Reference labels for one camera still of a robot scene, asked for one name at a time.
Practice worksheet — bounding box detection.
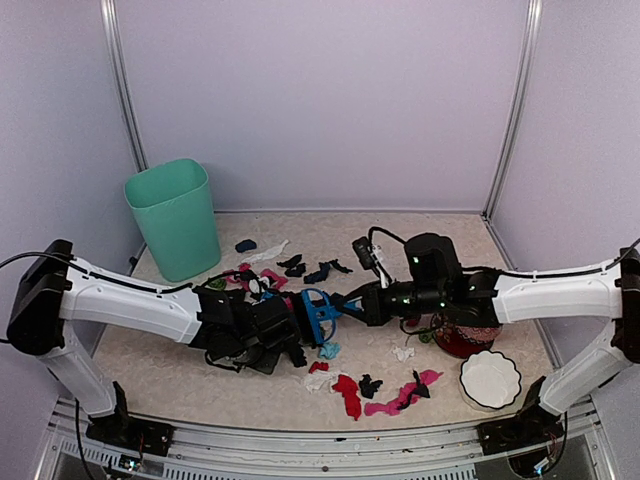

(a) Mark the green paper scrap left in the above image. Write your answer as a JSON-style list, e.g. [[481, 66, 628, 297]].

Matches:
[[206, 278, 227, 291]]

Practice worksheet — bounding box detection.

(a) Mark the white paper scrap front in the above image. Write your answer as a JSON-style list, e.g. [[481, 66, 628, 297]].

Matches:
[[302, 370, 340, 393]]

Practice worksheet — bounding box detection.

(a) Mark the white paper scrap right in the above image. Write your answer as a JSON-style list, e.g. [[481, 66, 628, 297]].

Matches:
[[391, 346, 415, 363]]

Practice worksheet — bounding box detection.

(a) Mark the red floral bowl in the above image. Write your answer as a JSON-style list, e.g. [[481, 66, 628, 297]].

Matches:
[[430, 315, 502, 359]]

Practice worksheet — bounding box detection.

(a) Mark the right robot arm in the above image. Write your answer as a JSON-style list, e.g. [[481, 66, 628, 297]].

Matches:
[[335, 233, 639, 444]]

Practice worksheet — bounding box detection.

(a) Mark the teal plastic waste bin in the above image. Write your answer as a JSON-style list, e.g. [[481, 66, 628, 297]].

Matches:
[[124, 158, 221, 283]]

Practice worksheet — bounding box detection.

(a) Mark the green paper scrap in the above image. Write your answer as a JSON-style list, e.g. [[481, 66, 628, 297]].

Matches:
[[408, 328, 435, 344], [206, 278, 227, 291]]

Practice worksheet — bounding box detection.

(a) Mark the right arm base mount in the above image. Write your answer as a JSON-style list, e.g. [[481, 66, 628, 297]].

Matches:
[[477, 377, 566, 455]]

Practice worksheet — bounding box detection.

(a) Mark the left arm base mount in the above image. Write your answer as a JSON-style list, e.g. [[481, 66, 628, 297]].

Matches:
[[86, 382, 174, 457]]

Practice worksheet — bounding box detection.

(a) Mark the small black scrap front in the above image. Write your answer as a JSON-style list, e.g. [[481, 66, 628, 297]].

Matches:
[[358, 374, 383, 399]]

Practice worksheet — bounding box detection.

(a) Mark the navy paper scrap far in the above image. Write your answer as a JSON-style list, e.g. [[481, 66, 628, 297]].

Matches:
[[235, 239, 257, 253]]

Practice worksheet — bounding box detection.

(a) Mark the white scalloped bowl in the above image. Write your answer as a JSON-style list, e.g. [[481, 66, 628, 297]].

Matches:
[[459, 350, 522, 412]]

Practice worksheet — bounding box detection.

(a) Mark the long pink paper scrap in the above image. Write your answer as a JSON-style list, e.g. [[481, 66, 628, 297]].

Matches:
[[363, 369, 443, 417]]

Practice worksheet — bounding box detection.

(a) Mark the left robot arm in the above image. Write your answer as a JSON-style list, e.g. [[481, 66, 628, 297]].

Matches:
[[1, 240, 306, 445]]

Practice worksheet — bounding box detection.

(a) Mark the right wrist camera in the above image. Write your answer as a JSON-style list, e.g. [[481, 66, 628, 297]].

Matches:
[[352, 236, 393, 289]]

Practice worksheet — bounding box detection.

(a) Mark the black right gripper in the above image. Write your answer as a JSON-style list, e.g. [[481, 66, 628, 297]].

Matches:
[[334, 280, 448, 328]]

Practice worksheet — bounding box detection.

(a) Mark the green paper scrap right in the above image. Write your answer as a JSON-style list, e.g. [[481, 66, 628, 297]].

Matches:
[[408, 328, 435, 344]]

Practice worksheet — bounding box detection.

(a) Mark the red paper scrap front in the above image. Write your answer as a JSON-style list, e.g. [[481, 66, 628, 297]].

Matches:
[[331, 374, 362, 421]]

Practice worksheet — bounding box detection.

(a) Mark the light blue paper scrap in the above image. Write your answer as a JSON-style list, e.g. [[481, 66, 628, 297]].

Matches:
[[318, 342, 341, 360]]

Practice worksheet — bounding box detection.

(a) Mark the white paper scrap far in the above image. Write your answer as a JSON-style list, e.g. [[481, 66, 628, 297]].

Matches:
[[243, 239, 290, 264]]

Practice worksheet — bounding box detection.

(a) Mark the white paper scrap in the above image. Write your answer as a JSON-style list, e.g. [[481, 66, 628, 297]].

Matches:
[[243, 239, 290, 264], [302, 370, 340, 393], [391, 346, 415, 363]]

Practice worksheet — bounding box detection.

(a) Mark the blue hand brush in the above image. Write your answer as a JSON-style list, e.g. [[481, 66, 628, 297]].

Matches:
[[291, 288, 341, 347]]

